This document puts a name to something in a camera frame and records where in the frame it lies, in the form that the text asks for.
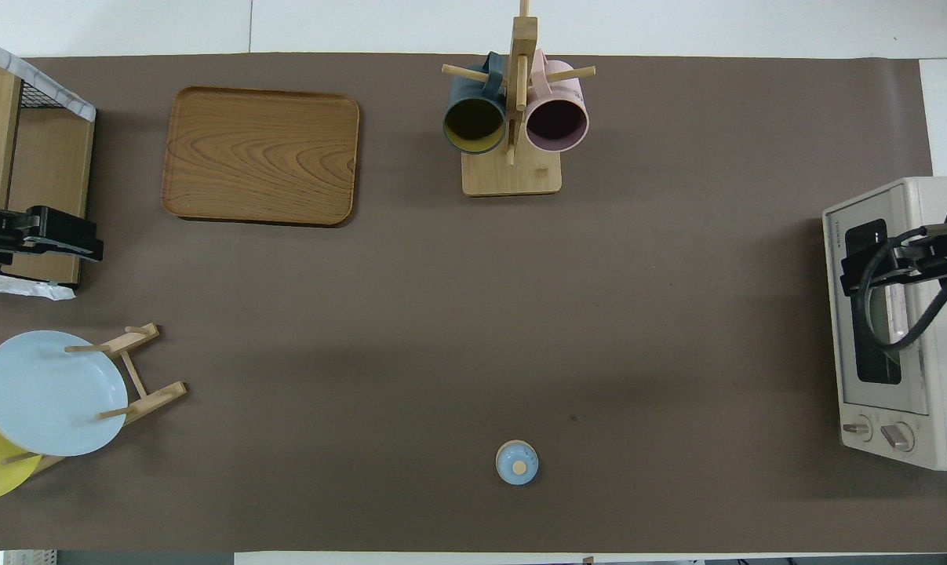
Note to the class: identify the wooden step shelf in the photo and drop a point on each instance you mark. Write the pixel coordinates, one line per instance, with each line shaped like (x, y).
(45, 173)

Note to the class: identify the pink mug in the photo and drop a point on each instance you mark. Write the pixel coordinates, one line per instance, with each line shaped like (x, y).
(555, 122)

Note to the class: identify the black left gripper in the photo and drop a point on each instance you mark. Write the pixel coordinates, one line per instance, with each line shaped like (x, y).
(49, 226)

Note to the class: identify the oven door glass window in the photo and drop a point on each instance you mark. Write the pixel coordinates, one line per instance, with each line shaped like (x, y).
(912, 384)

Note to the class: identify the brown wooden tray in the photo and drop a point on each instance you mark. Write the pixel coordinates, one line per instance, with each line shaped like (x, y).
(261, 157)

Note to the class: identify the white toaster oven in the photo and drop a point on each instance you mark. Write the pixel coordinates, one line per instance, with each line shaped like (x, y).
(936, 196)

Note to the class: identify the brown table mat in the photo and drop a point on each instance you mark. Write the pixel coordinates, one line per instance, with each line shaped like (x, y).
(520, 314)

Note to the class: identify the wooden plate rack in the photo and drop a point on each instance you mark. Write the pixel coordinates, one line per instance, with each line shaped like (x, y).
(155, 398)

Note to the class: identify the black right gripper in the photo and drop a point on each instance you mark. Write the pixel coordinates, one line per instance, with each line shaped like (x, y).
(924, 257)

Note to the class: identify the dark blue mug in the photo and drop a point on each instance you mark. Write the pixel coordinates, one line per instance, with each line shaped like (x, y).
(473, 125)

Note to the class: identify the wooden mug tree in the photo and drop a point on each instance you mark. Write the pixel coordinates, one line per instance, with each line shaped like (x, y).
(512, 176)

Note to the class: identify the oven control knob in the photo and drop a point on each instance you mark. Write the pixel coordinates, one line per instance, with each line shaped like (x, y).
(898, 435)
(857, 428)

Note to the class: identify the light blue plate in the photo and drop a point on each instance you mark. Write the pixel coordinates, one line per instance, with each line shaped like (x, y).
(49, 392)

